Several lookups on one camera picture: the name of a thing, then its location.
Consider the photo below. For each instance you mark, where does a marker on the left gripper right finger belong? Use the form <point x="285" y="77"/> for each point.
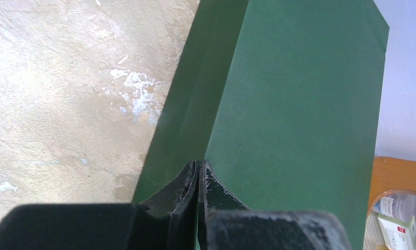
<point x="224" y="222"/>

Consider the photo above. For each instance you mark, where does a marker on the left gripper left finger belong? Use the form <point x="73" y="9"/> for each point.
<point x="165" y="220"/>

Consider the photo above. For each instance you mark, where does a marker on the green paper bag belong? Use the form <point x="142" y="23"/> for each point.
<point x="283" y="99"/>

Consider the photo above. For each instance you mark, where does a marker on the orange wooden shelf rack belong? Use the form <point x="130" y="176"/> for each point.
<point x="389" y="176"/>

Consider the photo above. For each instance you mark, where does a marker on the white small box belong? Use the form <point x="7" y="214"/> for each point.
<point x="398" y="235"/>

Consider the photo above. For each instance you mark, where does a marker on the small grey jar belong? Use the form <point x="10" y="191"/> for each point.
<point x="397" y="206"/>

